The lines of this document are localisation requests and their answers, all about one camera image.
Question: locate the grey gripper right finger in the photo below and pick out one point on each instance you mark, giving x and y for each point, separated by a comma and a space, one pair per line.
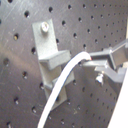
115, 55

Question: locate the silver bracket screw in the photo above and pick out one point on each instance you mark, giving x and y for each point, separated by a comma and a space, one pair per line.
44, 27

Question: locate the grey metal cable clip bracket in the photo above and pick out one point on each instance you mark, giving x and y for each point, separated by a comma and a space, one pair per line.
50, 59

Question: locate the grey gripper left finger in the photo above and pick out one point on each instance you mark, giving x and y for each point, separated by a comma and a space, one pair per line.
102, 68

